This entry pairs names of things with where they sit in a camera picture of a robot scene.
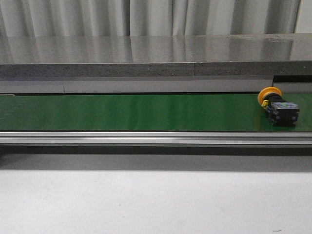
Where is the yellow mushroom push button switch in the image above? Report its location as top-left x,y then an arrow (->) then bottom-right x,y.
257,87 -> 300,126

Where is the green conveyor belt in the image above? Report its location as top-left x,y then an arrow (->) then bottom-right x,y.
0,94 -> 312,132

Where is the grey stone counter slab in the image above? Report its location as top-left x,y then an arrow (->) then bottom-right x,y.
0,34 -> 312,78

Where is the grey pleated curtain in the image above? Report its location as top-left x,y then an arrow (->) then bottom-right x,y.
0,0 -> 312,37

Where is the grey rear conveyor rail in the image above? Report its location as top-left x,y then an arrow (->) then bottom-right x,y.
0,75 -> 312,94

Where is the aluminium front conveyor rail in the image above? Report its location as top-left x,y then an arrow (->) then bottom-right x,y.
0,131 -> 312,148

